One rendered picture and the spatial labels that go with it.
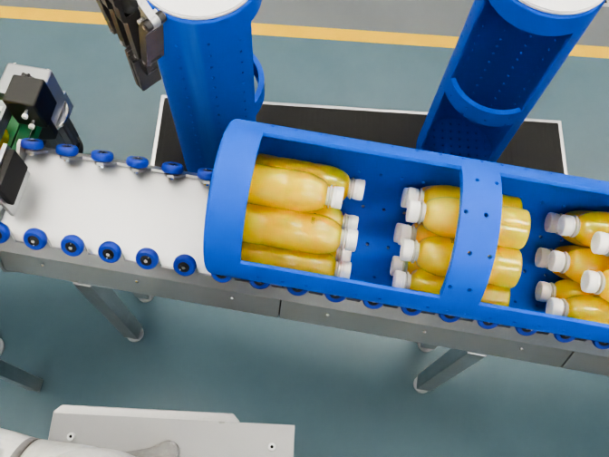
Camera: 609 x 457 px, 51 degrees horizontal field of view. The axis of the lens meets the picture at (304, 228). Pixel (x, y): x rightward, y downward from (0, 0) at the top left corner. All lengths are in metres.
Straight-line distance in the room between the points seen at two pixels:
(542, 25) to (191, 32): 0.81
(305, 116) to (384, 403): 1.05
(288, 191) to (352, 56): 1.71
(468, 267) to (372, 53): 1.81
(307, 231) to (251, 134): 0.19
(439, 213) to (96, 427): 0.66
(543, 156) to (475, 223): 1.46
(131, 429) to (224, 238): 0.34
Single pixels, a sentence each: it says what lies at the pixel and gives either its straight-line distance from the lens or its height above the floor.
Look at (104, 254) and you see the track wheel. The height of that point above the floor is 0.97.
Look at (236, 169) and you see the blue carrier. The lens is 1.03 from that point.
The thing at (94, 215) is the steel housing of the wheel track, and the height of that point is 0.93.
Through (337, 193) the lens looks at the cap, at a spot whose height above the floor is 1.17.
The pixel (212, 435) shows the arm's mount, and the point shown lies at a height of 1.07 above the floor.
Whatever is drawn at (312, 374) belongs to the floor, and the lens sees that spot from 2.18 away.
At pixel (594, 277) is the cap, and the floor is 1.13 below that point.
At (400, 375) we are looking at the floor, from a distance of 2.21.
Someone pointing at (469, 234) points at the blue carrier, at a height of 1.22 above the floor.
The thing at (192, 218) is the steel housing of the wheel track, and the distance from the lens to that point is 1.34.
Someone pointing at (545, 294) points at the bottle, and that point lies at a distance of 1.28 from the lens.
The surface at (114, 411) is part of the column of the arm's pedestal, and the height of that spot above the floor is 1.00.
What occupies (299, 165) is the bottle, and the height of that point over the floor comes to 1.14.
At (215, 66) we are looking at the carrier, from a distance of 1.60.
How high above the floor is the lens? 2.14
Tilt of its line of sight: 67 degrees down
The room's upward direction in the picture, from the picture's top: 7 degrees clockwise
